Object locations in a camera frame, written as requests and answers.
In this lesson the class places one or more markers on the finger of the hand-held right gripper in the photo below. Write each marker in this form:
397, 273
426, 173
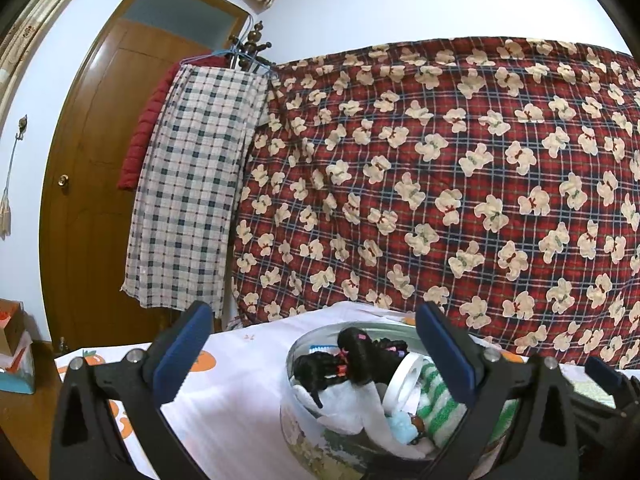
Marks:
607, 377

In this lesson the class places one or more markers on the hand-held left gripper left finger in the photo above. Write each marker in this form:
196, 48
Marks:
182, 355

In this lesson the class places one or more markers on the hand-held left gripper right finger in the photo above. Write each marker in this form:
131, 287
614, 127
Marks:
447, 355

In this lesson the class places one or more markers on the white cloth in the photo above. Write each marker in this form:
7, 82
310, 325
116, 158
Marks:
402, 375

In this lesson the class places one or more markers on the green white striped fuzzy sock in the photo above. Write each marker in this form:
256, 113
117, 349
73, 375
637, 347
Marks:
440, 405

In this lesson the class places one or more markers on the light blue fuzzy cloth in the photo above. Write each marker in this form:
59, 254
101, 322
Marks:
400, 427

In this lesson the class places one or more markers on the black beaded hairpiece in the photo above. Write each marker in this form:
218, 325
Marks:
350, 355

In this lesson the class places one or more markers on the white blue-edged sock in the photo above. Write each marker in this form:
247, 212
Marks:
350, 410

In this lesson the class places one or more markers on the round dark blue tin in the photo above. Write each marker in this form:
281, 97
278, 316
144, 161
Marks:
310, 440

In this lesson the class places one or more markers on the white fruit print tablecloth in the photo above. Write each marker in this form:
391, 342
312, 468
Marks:
235, 390

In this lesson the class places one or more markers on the white plastic bag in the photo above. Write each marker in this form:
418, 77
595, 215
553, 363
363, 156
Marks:
385, 315

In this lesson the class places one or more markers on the teal tissue box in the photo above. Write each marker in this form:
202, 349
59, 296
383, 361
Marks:
20, 370

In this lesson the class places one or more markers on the red plaid bear printed blanket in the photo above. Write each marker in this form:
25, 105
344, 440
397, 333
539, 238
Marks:
450, 185

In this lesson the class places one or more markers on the checked cream cloth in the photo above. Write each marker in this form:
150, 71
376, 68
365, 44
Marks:
195, 185

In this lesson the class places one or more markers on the orange white cardboard box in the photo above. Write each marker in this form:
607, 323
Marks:
10, 327

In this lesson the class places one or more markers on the wooden door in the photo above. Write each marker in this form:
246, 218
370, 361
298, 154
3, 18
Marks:
110, 185

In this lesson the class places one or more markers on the brass door knob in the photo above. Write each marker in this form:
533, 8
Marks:
63, 180

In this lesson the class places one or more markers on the red padded jacket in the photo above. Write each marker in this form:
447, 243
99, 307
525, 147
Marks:
147, 125

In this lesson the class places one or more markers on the curtain tassel tieback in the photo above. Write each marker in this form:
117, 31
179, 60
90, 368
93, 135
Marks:
6, 195

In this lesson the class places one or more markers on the blue clothes hanger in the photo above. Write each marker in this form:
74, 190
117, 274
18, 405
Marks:
250, 57

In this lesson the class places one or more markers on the wooden coat rack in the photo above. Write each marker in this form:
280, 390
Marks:
252, 45

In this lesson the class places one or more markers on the cream patterned curtain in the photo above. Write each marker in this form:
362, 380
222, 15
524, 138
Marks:
35, 15

